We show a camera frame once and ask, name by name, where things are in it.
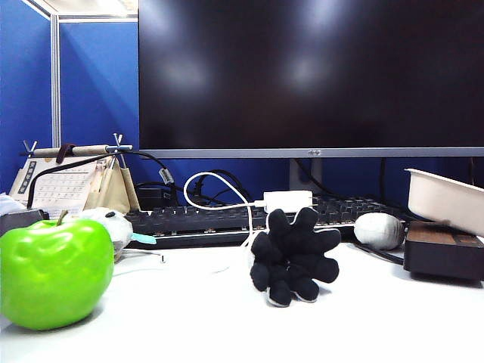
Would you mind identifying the dark tissue box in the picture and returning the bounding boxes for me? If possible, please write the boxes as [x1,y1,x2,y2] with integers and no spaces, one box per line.
[0,207,50,237]

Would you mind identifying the grey black plush octopus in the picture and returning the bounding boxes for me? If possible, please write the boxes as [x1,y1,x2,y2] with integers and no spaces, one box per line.
[249,206,342,308]

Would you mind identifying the white plastic tray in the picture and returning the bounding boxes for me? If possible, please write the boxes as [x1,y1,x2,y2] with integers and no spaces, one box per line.
[404,168,484,238]

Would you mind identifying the black cable with label tag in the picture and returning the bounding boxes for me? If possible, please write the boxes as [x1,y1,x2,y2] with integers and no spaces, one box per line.
[26,150,175,209]

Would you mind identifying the teal fabric tag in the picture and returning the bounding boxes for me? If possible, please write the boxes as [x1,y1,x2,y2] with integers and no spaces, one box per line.
[130,232,158,245]

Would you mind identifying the white plush toy black eye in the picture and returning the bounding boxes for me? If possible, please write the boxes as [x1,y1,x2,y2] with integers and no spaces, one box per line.
[75,206,134,262]

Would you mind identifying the wooden rod metal-leg stand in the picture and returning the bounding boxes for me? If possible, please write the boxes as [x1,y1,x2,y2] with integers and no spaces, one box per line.
[20,132,134,171]

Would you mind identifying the thick black cable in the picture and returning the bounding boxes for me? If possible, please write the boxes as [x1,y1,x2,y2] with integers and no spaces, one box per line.
[355,241,405,265]

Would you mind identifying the black power strip wooden face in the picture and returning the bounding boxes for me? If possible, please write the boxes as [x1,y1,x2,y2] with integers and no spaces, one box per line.
[403,220,484,283]

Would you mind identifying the white USB charging cable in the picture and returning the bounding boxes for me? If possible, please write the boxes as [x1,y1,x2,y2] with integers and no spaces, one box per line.
[120,172,265,275]

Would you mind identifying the paper desk calendar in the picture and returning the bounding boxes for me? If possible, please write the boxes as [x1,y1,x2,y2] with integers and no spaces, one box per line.
[8,157,98,219]

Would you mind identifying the white tissue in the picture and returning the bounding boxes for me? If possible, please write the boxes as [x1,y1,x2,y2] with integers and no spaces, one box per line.
[0,192,27,216]

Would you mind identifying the brown strap loop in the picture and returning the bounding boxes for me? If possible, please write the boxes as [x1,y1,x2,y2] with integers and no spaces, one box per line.
[55,143,76,165]

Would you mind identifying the aluminium partition frame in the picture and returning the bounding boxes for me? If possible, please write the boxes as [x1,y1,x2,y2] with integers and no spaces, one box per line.
[22,0,139,149]

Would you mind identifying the shiny green toy apple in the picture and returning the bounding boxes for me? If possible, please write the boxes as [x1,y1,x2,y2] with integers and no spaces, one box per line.
[0,210,115,331]

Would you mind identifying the black mechanical keyboard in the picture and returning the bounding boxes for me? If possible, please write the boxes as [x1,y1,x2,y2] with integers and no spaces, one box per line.
[124,194,413,250]

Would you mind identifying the white charger adapter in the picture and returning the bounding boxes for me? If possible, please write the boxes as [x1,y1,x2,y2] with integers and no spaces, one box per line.
[262,191,315,214]

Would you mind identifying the silver monitor stand column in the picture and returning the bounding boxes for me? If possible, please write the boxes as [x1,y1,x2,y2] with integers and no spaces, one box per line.
[289,157,324,196]

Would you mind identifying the black AOC monitor silver bezel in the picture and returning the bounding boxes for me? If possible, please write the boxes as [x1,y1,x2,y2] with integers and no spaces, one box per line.
[138,0,484,159]

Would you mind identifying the black power brick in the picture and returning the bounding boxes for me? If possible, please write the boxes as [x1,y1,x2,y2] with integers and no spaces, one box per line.
[135,182,178,211]

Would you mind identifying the grey-white plush ball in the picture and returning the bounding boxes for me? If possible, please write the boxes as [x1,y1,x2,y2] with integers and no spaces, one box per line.
[354,212,405,250]

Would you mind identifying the tangled black cables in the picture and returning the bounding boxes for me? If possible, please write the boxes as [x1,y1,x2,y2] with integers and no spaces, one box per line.
[188,169,265,207]

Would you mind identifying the beige canvas pouch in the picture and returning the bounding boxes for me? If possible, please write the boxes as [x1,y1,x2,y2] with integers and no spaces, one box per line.
[85,157,141,215]

